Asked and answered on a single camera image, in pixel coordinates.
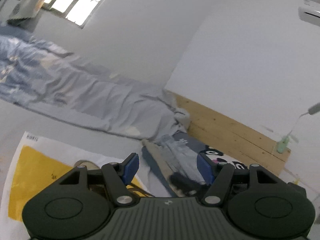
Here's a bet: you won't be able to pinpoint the beige brown sneaker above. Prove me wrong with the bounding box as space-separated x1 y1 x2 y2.
73 160 100 170

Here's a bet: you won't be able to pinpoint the panda print pillow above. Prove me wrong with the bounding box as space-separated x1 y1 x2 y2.
173 132 248 170

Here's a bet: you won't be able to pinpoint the folded light blue jeans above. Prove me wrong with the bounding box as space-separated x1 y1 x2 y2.
155 135 205 184

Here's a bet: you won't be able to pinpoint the folded beige garment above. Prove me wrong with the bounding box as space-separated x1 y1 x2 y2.
142 139 185 197

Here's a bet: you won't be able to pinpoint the green desk lamp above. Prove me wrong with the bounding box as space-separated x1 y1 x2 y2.
276 102 320 155

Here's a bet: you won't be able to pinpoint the white yellow plastic mailer bag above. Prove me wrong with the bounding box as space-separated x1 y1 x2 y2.
0 130 153 240

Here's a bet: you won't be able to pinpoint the blue printed bed sheet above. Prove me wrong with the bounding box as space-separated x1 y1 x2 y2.
0 98 176 240

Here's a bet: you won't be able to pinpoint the crumpled blue duvet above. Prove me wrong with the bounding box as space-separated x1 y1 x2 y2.
1 25 190 140

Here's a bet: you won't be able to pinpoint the patterned window curtain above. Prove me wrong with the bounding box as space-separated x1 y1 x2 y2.
7 0 45 26

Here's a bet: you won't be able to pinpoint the wooden bed frame board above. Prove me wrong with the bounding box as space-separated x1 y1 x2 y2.
175 94 291 176

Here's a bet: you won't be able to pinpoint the white wall air conditioner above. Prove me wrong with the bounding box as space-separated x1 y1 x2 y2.
298 0 320 27

